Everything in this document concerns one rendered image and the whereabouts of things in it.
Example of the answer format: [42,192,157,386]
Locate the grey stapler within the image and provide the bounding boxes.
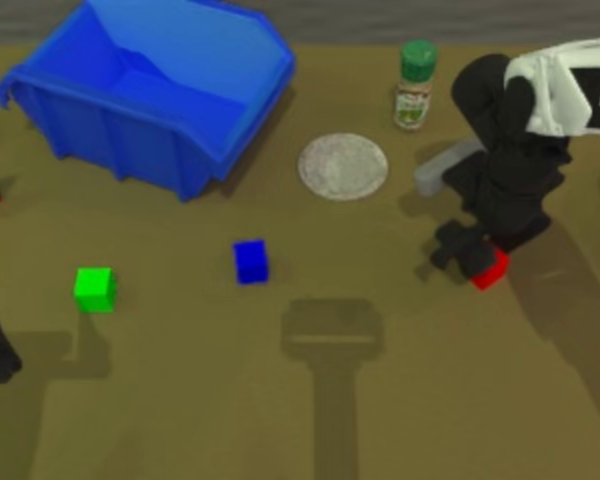
[413,139,487,197]

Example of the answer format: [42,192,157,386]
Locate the green cube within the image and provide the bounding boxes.
[73,266,118,314]

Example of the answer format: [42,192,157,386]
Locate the round silver plate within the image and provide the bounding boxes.
[298,132,390,202]

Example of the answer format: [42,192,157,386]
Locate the green-capped spice bottle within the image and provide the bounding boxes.
[393,40,439,133]

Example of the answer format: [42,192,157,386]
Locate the blue plastic storage bin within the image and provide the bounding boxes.
[0,0,297,203]

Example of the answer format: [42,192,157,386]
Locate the blue cube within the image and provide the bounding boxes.
[232,238,271,285]

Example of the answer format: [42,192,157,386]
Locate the red cube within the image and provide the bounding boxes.
[469,248,512,292]

